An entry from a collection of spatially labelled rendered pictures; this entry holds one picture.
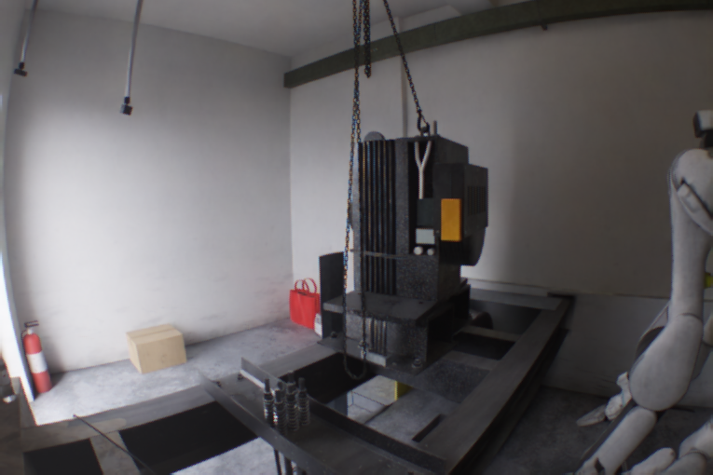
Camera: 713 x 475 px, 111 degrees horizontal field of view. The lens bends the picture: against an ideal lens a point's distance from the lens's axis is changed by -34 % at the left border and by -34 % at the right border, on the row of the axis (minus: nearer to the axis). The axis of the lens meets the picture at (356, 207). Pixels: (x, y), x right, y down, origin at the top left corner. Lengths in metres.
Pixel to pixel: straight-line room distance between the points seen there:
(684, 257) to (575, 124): 1.79
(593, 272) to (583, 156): 0.75
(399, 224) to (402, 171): 0.23
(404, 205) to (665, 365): 1.19
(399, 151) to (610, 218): 1.49
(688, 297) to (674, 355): 0.13
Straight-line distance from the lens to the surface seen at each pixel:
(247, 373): 1.51
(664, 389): 0.94
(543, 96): 2.63
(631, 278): 2.56
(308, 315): 3.72
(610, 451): 1.09
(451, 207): 1.41
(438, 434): 1.17
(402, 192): 1.60
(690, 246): 0.88
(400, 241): 1.62
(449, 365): 1.64
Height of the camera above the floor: 1.38
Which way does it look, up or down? 3 degrees down
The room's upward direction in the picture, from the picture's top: 1 degrees counter-clockwise
